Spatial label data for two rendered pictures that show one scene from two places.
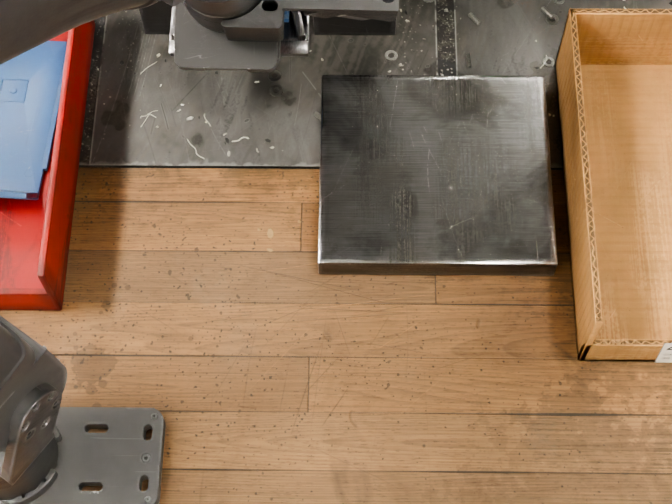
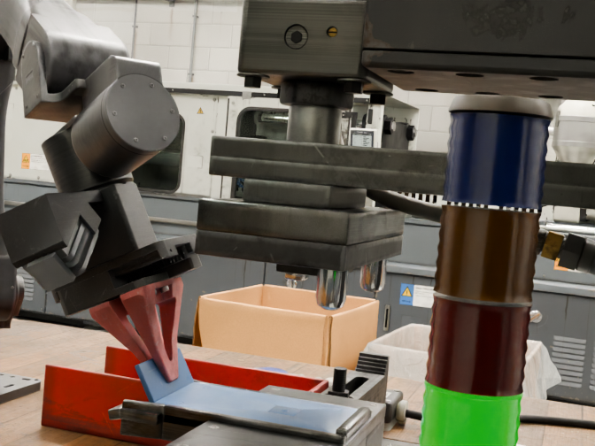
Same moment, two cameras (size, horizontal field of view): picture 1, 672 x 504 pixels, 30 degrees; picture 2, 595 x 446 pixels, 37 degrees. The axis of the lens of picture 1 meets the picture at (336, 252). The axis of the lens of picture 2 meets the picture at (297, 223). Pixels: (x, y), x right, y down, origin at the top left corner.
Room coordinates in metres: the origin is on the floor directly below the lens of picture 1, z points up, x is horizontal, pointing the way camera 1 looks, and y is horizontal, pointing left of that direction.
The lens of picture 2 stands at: (0.81, -0.56, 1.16)
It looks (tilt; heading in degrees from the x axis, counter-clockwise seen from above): 3 degrees down; 105
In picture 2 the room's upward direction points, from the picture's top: 5 degrees clockwise
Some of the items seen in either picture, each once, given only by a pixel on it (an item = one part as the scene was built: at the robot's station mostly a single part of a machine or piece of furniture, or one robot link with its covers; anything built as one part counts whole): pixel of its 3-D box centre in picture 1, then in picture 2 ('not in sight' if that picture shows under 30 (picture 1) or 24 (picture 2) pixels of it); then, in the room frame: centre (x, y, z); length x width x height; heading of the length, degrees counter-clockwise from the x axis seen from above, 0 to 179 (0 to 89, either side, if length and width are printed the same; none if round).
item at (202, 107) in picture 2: not in sight; (187, 154); (-1.61, 5.20, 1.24); 2.95 x 0.98 x 0.90; 175
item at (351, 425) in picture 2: not in sight; (351, 436); (0.69, 0.06, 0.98); 0.07 x 0.01 x 0.03; 88
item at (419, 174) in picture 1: (434, 172); not in sight; (0.46, -0.07, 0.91); 0.17 x 0.16 x 0.02; 88
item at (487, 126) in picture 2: not in sight; (495, 161); (0.78, -0.21, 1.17); 0.04 x 0.04 x 0.03
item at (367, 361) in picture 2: not in sight; (364, 403); (0.65, 0.29, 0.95); 0.06 x 0.03 x 0.09; 88
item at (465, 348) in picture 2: not in sight; (477, 342); (0.78, -0.21, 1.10); 0.04 x 0.04 x 0.03
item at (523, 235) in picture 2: not in sight; (486, 251); (0.78, -0.21, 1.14); 0.04 x 0.04 x 0.03
